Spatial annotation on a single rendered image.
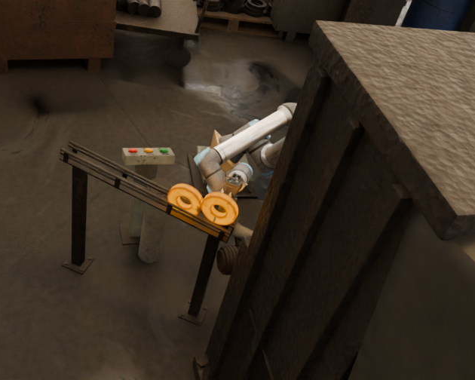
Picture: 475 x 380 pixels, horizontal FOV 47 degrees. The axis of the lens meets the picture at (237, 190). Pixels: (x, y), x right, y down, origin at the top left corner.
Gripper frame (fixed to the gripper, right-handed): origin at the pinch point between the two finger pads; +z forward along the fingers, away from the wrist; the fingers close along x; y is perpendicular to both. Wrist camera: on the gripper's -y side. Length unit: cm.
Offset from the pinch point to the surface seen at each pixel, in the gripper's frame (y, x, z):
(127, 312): -78, -29, -7
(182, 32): 14, -101, -210
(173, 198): -5.7, -20.1, -0.2
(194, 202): -3.0, -10.5, 0.6
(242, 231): -8.3, 12.0, -1.1
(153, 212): -32, -34, -27
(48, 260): -76, -78, -16
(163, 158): -7, -39, -36
